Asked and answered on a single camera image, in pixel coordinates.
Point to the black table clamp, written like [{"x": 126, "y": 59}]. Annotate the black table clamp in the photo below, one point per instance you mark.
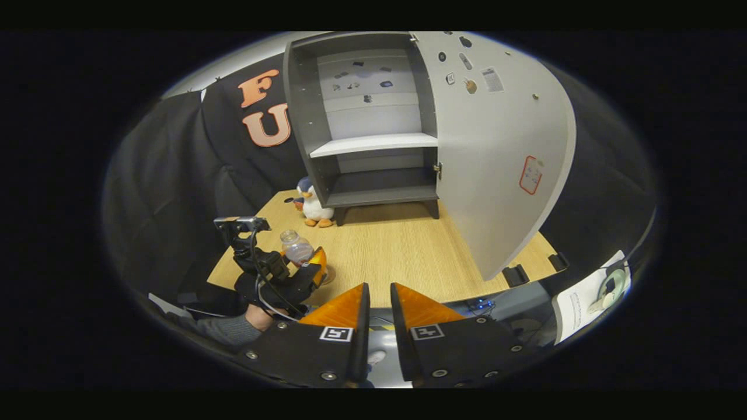
[
  {"x": 558, "y": 261},
  {"x": 515, "y": 275}
]

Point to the brown round coaster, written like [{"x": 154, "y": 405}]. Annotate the brown round coaster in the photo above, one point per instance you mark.
[{"x": 330, "y": 275}]

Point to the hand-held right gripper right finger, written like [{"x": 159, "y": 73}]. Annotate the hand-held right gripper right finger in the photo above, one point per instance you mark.
[{"x": 400, "y": 338}]

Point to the grey equipment case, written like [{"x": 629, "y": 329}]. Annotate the grey equipment case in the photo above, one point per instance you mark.
[{"x": 513, "y": 303}]

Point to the penguin plush toy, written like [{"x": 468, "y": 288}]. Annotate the penguin plush toy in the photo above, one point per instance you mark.
[{"x": 315, "y": 207}]

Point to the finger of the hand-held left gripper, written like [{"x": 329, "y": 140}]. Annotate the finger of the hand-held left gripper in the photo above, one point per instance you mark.
[
  {"x": 271, "y": 265},
  {"x": 280, "y": 291}
]

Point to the white cabinet shelf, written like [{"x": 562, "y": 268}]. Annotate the white cabinet shelf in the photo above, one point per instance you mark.
[{"x": 373, "y": 144}]

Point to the white paper sheet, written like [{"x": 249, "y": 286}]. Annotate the white paper sheet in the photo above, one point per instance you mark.
[{"x": 578, "y": 309}]

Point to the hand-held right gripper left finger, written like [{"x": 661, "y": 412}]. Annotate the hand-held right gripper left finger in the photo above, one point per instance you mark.
[{"x": 362, "y": 338}]

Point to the grey cabinet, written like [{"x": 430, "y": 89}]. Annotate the grey cabinet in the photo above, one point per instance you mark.
[{"x": 303, "y": 116}]

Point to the clear plastic bottle red label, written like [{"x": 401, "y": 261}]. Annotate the clear plastic bottle red label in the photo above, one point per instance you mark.
[{"x": 297, "y": 249}]

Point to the white cabinet door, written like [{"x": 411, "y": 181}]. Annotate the white cabinet door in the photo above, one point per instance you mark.
[{"x": 496, "y": 175}]

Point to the black backdrop cloth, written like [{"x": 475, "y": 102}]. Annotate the black backdrop cloth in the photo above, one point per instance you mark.
[{"x": 163, "y": 175}]

